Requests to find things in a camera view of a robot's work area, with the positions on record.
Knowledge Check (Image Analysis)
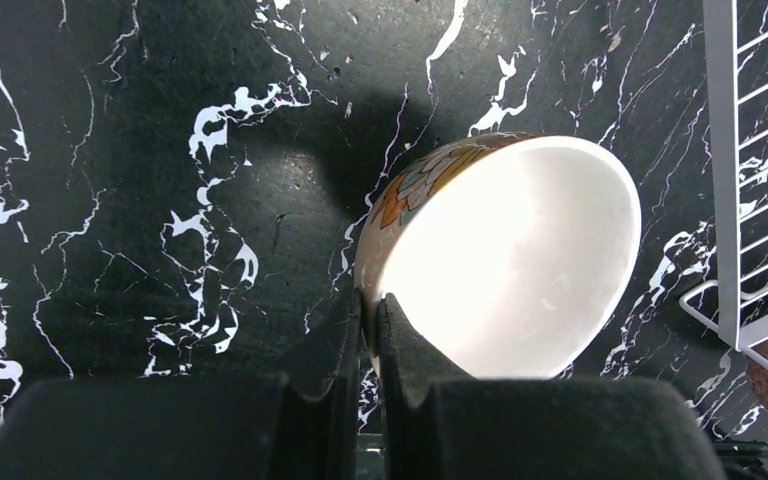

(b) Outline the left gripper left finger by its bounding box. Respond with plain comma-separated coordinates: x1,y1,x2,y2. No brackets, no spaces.
0,293,362,479

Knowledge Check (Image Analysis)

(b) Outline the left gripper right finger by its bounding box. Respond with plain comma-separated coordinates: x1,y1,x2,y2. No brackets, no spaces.
375,295,725,479

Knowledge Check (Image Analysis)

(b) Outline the floral beige bowl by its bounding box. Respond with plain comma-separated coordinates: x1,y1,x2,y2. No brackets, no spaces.
353,132,642,379

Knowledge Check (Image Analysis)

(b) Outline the white wire dish rack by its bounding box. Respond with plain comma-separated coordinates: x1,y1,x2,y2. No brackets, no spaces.
679,1,768,374

